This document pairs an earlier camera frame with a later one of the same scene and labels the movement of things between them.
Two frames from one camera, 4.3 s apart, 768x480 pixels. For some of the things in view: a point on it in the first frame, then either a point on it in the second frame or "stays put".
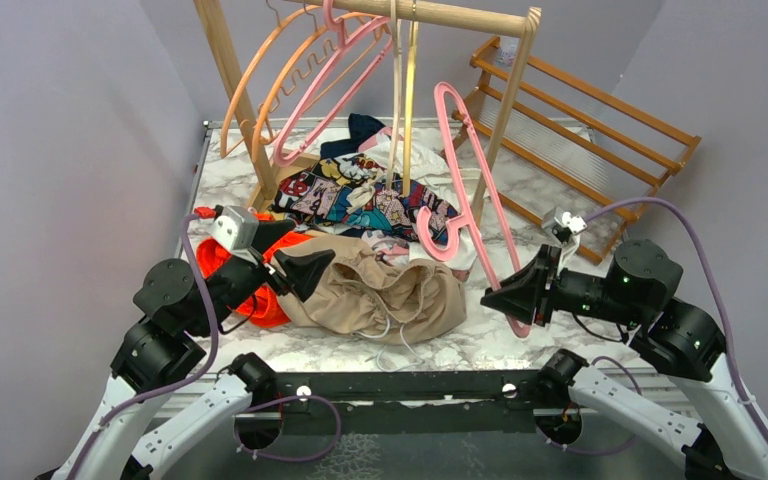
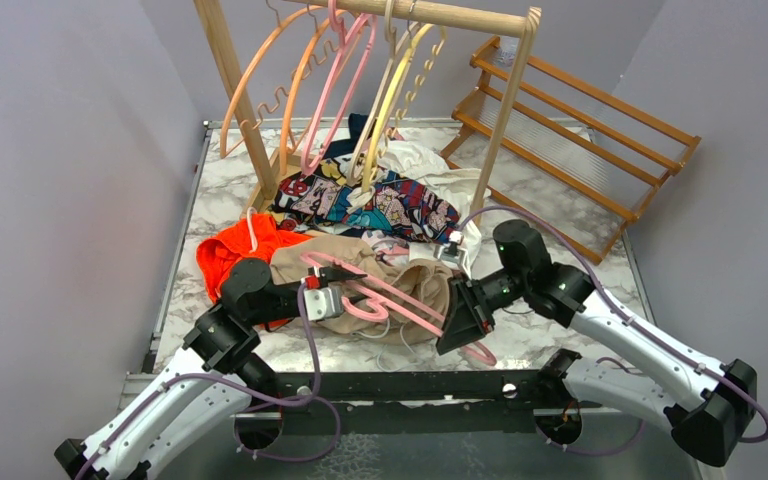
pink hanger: x=468 y=218 to x=378 y=311
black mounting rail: x=443 y=402 stays put
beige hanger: x=397 y=42 to x=389 y=15
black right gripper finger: x=523 y=294 to x=467 y=319
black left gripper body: x=239 y=279 to x=286 y=305
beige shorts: x=359 y=293 stays put
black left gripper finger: x=270 y=233 to x=336 y=273
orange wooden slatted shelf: x=572 y=161 stays put
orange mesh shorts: x=264 y=310 stays put
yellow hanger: x=411 y=98 to x=388 y=100
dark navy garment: x=359 y=125 stays put
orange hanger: x=313 y=64 to x=283 y=154
